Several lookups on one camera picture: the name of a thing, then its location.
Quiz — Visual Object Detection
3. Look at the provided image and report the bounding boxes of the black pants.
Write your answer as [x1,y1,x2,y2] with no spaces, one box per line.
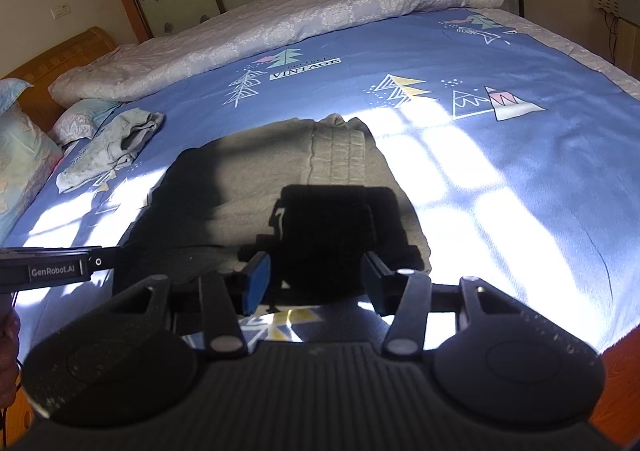
[114,114,432,304]

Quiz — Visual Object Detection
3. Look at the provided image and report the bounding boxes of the white patterned quilt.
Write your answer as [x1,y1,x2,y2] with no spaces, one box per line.
[47,0,506,104]

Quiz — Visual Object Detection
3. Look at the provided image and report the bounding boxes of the large floral pillow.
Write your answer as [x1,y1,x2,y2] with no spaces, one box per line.
[0,106,64,243]

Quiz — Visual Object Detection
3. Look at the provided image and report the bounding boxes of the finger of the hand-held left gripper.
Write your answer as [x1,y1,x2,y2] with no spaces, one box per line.
[88,245,124,277]

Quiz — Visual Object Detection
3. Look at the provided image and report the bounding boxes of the wooden headboard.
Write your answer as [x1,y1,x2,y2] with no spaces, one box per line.
[0,27,119,132]

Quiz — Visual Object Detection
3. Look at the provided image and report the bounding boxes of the light blue pillow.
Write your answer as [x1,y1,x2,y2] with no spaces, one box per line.
[0,77,35,118]

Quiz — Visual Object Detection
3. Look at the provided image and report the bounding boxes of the small floral pillow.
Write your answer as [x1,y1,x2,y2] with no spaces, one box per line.
[49,98,122,148]

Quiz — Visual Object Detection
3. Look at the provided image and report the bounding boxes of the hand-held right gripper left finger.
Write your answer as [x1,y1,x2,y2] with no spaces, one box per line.
[107,251,272,360]

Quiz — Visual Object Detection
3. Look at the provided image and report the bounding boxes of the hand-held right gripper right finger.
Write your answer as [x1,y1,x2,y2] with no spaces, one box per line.
[361,251,535,361]

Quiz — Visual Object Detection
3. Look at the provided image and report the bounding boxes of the person's left hand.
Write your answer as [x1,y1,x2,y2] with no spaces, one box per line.
[0,310,22,408]

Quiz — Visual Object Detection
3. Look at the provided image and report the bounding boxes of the light grey garment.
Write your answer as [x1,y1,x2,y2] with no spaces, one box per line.
[56,110,166,192]

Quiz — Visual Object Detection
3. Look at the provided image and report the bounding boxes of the wooden bed frame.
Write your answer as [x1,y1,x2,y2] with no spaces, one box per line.
[0,321,640,451]

